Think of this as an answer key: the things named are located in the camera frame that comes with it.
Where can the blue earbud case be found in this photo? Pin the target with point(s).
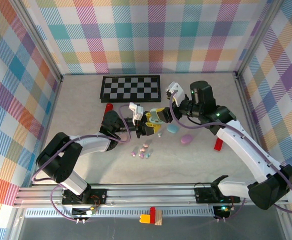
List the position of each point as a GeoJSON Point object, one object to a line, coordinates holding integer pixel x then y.
{"type": "Point", "coordinates": [172, 128]}

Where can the blue earbud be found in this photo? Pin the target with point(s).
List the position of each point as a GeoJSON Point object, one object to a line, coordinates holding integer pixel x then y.
{"type": "Point", "coordinates": [147, 155]}

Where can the purple earbud case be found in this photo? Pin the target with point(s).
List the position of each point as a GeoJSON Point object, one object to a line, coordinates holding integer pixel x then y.
{"type": "Point", "coordinates": [187, 139]}

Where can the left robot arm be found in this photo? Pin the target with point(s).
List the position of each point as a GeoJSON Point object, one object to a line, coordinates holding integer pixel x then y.
{"type": "Point", "coordinates": [90, 143]}

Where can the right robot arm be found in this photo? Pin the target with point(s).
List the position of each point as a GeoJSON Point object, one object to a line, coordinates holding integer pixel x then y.
{"type": "Point", "coordinates": [248, 150]}

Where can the red cylinder with grey end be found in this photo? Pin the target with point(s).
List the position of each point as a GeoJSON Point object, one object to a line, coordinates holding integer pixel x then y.
{"type": "Point", "coordinates": [108, 108]}

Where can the purple earbud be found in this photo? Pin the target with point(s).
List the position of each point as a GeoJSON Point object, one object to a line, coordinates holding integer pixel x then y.
{"type": "Point", "coordinates": [141, 155]}
{"type": "Point", "coordinates": [133, 153]}

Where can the black grey chessboard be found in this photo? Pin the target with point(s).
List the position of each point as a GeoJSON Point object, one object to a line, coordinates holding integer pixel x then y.
{"type": "Point", "coordinates": [130, 88]}

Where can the red plastic block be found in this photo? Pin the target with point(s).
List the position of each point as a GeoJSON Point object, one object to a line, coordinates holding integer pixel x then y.
{"type": "Point", "coordinates": [218, 145]}

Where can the red toy brick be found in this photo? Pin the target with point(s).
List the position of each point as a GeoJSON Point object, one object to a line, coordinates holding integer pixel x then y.
{"type": "Point", "coordinates": [152, 215]}

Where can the tan toy brick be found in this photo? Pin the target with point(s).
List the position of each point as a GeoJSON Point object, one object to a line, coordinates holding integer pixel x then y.
{"type": "Point", "coordinates": [158, 217]}

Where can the yellow toy brick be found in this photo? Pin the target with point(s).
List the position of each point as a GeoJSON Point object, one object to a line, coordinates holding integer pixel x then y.
{"type": "Point", "coordinates": [144, 218]}

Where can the small electronics board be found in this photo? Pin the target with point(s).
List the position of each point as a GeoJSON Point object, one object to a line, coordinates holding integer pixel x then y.
{"type": "Point", "coordinates": [221, 211]}
{"type": "Point", "coordinates": [86, 212]}

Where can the aluminium side rail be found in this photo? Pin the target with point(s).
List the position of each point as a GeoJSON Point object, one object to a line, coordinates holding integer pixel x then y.
{"type": "Point", "coordinates": [244, 100]}

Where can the aluminium mounting rail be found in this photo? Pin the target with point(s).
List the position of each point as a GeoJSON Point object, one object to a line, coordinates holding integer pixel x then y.
{"type": "Point", "coordinates": [148, 192]}

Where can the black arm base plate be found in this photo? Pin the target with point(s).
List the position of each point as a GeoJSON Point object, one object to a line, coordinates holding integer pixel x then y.
{"type": "Point", "coordinates": [99, 197]}
{"type": "Point", "coordinates": [202, 195]}

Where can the aluminium frame post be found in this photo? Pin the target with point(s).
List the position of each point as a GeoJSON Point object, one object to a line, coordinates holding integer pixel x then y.
{"type": "Point", "coordinates": [41, 42]}
{"type": "Point", "coordinates": [257, 37]}

